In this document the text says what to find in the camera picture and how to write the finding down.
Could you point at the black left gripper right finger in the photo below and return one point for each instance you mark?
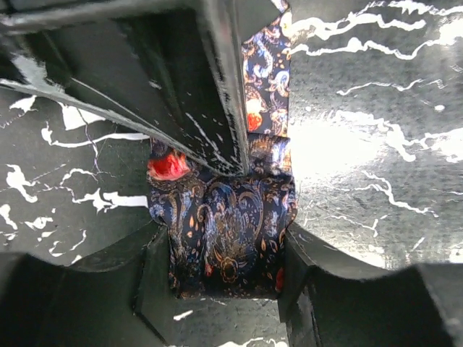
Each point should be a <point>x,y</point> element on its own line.
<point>330,298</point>

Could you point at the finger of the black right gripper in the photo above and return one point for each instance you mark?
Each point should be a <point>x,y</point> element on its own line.
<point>169,69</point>

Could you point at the dark floral red-dotted tie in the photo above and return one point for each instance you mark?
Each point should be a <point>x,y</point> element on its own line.
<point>226,234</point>

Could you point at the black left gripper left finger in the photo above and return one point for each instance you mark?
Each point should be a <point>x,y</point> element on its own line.
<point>118,296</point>

